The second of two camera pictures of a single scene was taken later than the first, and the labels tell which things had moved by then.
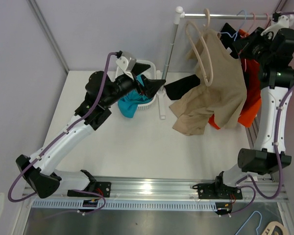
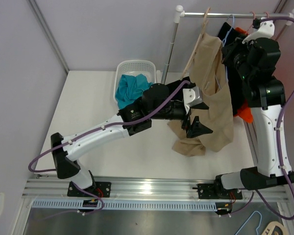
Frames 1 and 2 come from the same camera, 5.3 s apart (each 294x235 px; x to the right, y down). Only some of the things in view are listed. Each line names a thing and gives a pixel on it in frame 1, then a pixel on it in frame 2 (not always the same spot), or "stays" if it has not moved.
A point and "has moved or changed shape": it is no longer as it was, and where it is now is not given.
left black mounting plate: [103, 188] stays
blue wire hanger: [236, 33] to [223, 42]
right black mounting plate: [218, 191] stays
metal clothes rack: [179, 16] stays
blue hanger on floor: [247, 220] stays
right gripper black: [244, 45] to [228, 51]
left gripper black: [151, 86] to [196, 128]
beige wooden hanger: [194, 49] to [207, 17]
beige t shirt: [222, 91] has moved or changed shape
